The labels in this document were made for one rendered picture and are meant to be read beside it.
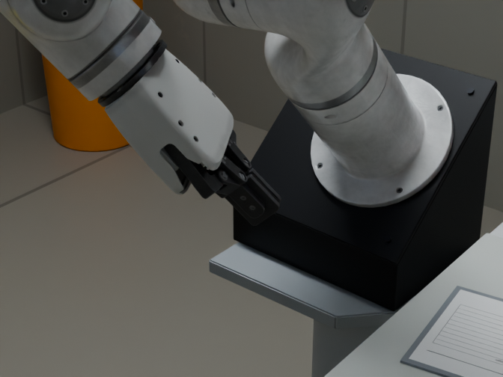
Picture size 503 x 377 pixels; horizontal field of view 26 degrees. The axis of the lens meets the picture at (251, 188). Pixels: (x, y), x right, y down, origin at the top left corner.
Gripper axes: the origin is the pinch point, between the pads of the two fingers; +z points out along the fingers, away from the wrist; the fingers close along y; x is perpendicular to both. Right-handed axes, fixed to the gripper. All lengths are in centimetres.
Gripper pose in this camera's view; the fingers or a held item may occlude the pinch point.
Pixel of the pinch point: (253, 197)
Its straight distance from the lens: 95.3
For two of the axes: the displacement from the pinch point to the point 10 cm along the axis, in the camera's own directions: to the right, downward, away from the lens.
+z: 6.7, 6.9, 2.9
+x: 7.3, -5.2, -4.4
